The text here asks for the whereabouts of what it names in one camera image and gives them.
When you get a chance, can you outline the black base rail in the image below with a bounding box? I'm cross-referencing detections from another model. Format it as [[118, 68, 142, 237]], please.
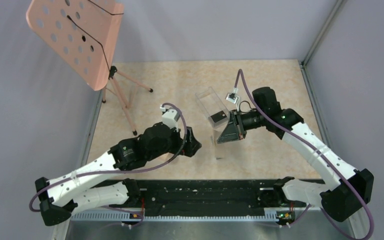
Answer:
[[123, 179, 307, 217]]

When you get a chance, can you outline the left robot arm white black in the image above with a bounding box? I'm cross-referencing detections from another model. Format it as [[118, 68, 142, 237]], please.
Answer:
[[34, 122, 202, 226]]

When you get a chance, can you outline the clear plastic box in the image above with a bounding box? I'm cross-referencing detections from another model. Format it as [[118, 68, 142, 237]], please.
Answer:
[[195, 87, 229, 129]]

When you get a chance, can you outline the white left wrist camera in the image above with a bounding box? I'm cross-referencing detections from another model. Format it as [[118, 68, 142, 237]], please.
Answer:
[[160, 105, 180, 132]]

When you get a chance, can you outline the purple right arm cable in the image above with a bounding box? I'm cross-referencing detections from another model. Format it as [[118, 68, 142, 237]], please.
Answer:
[[233, 68, 375, 240]]

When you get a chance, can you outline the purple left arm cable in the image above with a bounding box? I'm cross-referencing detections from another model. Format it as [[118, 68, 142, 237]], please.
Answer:
[[28, 102, 188, 220]]

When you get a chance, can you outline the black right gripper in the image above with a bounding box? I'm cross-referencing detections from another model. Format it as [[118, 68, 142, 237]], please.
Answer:
[[218, 108, 267, 143]]

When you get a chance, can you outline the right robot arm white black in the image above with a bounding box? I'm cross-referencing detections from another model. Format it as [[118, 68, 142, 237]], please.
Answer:
[[216, 87, 374, 222]]

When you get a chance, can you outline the aluminium frame rail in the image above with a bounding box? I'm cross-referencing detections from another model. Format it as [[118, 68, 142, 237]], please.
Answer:
[[51, 207, 369, 240]]

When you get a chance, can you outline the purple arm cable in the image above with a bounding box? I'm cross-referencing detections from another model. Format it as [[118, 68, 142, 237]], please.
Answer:
[[28, 102, 188, 220], [233, 68, 375, 240]]

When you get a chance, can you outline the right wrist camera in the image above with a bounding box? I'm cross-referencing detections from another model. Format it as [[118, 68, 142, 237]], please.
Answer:
[[225, 92, 240, 104]]

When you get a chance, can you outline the pink perforated music stand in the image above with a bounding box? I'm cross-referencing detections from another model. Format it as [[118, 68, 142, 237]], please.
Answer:
[[25, 0, 154, 136]]

